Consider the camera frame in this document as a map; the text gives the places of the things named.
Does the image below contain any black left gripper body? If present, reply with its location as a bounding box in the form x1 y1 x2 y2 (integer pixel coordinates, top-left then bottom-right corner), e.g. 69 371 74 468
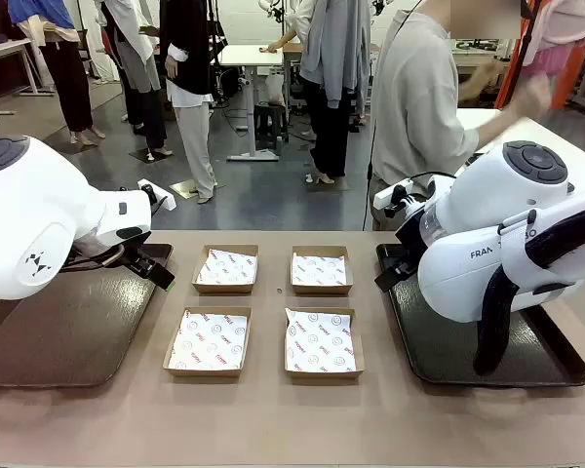
120 242 158 274

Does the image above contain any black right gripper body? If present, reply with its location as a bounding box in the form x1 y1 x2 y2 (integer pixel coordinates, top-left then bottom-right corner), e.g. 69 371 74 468
394 210 428 274

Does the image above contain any brown cardboard donut box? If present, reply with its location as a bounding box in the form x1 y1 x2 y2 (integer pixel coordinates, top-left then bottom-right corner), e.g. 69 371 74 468
283 306 366 381
191 244 260 294
291 245 355 296
162 305 253 378

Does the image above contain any white red-printed paper liner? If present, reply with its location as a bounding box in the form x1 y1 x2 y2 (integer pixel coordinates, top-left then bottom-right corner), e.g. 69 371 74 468
168 309 250 371
285 307 357 374
197 248 258 286
292 252 348 287

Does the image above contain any person's right forearm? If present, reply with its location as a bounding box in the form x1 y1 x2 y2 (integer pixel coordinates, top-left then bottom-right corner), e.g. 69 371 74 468
470 103 530 145

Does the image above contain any person's left hand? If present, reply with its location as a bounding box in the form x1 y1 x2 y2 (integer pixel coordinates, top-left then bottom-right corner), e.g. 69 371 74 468
479 58 506 87

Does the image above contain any person's right hand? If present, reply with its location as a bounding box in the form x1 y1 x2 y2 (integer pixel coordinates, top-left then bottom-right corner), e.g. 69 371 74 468
518 72 552 121

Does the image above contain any person in beige sweater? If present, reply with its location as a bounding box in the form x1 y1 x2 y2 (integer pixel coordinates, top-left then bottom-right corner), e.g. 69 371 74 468
369 0 521 231

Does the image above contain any black stool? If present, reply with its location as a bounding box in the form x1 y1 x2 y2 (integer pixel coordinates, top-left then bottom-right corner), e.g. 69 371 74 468
252 100 290 148

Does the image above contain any large white table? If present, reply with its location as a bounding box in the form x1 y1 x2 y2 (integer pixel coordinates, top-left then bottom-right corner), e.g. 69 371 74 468
455 107 585 196

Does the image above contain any mannequin with white shirt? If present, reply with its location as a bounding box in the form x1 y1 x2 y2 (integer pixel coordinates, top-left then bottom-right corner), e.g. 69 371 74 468
96 0 175 158

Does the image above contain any mannequin with blue top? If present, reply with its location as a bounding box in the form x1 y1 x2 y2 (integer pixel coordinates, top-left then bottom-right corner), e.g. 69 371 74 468
7 0 107 147

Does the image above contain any mannequin with black top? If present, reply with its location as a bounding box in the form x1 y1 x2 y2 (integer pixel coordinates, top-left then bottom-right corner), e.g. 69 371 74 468
158 0 218 205

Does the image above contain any white plastic bag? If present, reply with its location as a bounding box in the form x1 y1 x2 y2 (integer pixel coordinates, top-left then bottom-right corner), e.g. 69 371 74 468
264 71 288 106

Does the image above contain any white standing desk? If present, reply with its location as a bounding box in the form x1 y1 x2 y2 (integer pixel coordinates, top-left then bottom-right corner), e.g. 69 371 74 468
217 43 285 163

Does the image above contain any white table with metal legs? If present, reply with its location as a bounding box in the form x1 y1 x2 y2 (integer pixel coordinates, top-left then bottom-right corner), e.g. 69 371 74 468
0 37 44 117

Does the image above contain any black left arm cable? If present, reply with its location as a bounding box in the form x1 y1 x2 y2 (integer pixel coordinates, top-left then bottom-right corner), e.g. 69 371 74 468
60 242 126 272

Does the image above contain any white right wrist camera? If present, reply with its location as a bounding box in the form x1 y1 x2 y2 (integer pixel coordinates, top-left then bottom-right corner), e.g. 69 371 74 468
372 177 415 218

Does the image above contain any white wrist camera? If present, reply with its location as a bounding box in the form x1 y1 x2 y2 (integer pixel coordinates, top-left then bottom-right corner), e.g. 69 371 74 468
372 177 415 218
136 177 177 212

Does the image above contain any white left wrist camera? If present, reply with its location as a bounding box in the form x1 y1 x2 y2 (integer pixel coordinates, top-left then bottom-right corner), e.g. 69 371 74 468
136 177 177 212

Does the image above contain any black right camera cable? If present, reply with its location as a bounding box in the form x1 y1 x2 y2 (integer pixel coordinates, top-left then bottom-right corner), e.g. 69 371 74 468
408 170 458 187

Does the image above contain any black plastic tray with handles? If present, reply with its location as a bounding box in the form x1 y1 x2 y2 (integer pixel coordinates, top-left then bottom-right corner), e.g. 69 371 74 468
374 242 585 388

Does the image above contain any brown plastic tray with handles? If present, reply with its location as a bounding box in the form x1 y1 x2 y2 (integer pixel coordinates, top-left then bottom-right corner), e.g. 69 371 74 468
0 242 175 389

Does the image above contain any thin black hanging cable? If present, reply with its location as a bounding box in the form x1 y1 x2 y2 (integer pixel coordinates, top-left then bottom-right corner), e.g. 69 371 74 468
363 0 425 231

